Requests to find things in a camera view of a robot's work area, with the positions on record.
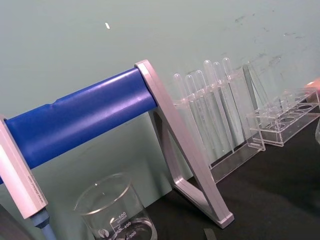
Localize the clear acrylic pipette rack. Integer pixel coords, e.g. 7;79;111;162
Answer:
171;64;267;184

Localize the black table cloth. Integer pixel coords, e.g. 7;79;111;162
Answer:
139;119;320;240

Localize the small grey strip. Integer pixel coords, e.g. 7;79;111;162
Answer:
203;227;216;240

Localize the blue and grey pipette stand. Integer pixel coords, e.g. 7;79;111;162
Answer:
0;59;235;229

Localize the clear acrylic test tube rack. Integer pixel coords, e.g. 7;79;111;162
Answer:
245;87;320;147

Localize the grey pipettor with blue shaft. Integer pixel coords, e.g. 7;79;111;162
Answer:
0;114;54;240

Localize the clear glass beaker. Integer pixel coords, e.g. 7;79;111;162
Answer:
73;172;159;240

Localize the person's hand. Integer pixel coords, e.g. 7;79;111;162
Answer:
304;77;320;90

